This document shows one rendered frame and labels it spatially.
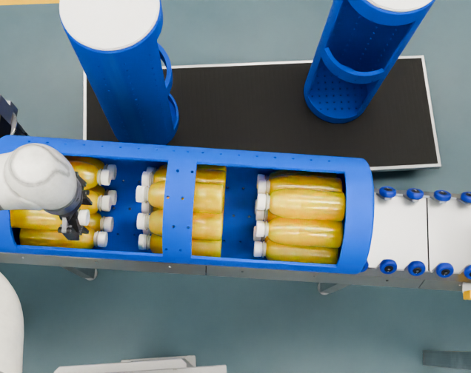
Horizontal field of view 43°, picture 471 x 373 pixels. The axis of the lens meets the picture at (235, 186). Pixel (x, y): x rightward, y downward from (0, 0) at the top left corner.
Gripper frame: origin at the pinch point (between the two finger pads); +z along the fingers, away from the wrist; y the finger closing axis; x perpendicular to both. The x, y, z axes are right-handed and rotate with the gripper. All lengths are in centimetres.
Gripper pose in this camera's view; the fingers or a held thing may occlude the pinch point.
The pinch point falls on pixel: (81, 214)
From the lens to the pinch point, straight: 142.8
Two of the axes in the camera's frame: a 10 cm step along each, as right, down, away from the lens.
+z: -0.4, 2.5, 9.7
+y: 0.6, -9.7, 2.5
